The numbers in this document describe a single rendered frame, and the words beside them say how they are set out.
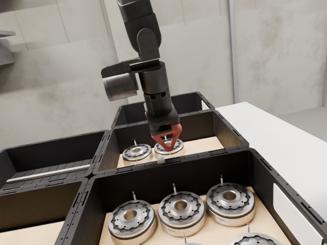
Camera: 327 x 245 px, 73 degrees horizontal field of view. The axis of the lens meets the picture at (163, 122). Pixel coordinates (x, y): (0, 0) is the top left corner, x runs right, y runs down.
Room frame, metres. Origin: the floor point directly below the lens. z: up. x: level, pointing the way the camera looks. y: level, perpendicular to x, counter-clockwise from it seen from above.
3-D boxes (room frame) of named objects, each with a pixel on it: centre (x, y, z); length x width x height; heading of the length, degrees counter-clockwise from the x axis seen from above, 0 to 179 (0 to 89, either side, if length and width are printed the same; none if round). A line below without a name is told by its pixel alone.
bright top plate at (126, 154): (0.68, 0.11, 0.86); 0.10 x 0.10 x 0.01
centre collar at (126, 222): (0.38, 0.11, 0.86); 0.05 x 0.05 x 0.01
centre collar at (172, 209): (0.38, 0.00, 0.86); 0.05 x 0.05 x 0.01
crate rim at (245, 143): (0.61, 0.00, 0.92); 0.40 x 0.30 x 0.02; 90
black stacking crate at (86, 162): (0.61, 0.40, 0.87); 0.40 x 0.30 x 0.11; 90
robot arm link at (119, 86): (0.45, 0.04, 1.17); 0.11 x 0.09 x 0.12; 95
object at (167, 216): (0.38, 0.00, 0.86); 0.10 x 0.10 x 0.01
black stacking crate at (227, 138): (0.61, 0.00, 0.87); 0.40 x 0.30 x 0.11; 90
